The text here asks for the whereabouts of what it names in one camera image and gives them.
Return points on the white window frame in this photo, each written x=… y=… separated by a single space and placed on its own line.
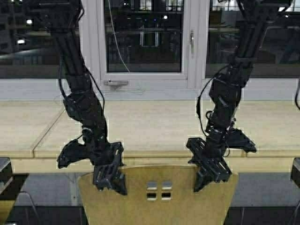
x=145 y=44

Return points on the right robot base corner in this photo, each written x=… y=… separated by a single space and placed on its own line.
x=295 y=172

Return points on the yellow wooden chair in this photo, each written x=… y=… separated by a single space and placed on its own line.
x=9 y=193
x=158 y=195

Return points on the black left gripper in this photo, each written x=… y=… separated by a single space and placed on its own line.
x=106 y=159

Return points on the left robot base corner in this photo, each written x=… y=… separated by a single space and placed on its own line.
x=6 y=173

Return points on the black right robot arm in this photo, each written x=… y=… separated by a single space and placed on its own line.
x=226 y=91

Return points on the long yellow counter table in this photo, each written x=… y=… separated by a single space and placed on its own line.
x=33 y=133

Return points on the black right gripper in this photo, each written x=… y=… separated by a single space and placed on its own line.
x=208 y=155

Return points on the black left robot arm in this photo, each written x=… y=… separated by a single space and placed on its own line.
x=60 y=18

